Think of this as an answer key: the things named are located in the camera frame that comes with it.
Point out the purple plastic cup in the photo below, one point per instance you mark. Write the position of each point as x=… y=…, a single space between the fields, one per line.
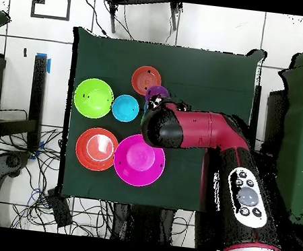
x=158 y=90

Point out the small orange bowl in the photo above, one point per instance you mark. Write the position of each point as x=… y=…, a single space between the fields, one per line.
x=143 y=75

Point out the small cyan bowl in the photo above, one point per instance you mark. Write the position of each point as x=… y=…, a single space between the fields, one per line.
x=123 y=110

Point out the large pink bowl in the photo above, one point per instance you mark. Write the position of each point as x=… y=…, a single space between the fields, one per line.
x=133 y=166

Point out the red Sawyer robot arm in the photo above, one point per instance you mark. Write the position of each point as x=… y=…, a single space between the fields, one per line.
x=216 y=130

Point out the dark green table cloth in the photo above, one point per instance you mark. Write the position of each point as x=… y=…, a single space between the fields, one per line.
x=201 y=69

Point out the large lime green bowl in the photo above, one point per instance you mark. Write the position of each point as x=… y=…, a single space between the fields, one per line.
x=93 y=104

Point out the large red-orange bowl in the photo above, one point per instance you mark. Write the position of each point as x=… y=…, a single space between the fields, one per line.
x=83 y=150

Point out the blue tape strip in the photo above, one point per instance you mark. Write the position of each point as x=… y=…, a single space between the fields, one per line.
x=48 y=65

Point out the black metal stand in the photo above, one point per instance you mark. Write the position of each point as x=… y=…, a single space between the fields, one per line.
x=37 y=90

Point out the black power strip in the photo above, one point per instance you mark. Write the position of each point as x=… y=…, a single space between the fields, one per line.
x=60 y=211

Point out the grey chair base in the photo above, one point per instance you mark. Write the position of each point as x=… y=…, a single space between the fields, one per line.
x=12 y=161

